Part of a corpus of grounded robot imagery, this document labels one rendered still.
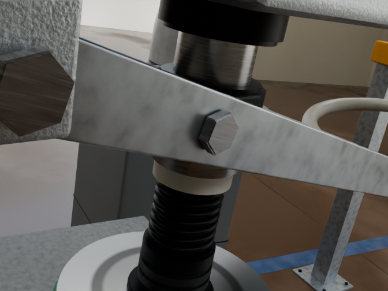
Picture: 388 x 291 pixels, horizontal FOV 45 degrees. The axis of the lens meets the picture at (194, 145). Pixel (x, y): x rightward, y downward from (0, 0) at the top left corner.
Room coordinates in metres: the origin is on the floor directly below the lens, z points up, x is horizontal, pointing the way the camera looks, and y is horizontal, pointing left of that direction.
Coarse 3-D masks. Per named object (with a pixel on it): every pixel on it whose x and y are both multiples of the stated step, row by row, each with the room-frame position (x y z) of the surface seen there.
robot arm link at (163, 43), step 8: (160, 24) 1.34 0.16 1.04; (152, 32) 1.37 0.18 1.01; (160, 32) 1.33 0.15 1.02; (168, 32) 1.32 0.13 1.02; (176, 32) 1.31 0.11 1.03; (152, 40) 1.35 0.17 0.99; (160, 40) 1.33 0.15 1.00; (168, 40) 1.31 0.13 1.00; (176, 40) 1.31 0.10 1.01; (152, 48) 1.35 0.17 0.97; (160, 48) 1.32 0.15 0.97; (168, 48) 1.31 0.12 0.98; (152, 56) 1.35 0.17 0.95; (160, 56) 1.32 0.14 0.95; (168, 56) 1.32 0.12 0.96; (160, 64) 1.32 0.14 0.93
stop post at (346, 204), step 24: (384, 48) 1.81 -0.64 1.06; (384, 72) 1.81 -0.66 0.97; (384, 96) 1.79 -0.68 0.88; (360, 120) 1.84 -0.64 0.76; (384, 120) 1.81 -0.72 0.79; (360, 144) 1.81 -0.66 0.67; (360, 192) 1.81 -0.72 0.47; (336, 216) 1.82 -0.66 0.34; (336, 240) 1.79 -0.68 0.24; (312, 264) 1.94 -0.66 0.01; (336, 264) 1.81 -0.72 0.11; (312, 288) 1.75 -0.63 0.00; (336, 288) 1.78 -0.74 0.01
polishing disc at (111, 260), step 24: (120, 240) 0.44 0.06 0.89; (72, 264) 0.39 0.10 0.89; (96, 264) 0.39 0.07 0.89; (120, 264) 0.40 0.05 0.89; (216, 264) 0.43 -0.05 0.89; (240, 264) 0.44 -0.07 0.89; (72, 288) 0.35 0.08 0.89; (96, 288) 0.36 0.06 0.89; (120, 288) 0.36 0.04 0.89; (216, 288) 0.39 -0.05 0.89; (240, 288) 0.40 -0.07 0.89; (264, 288) 0.41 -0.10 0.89
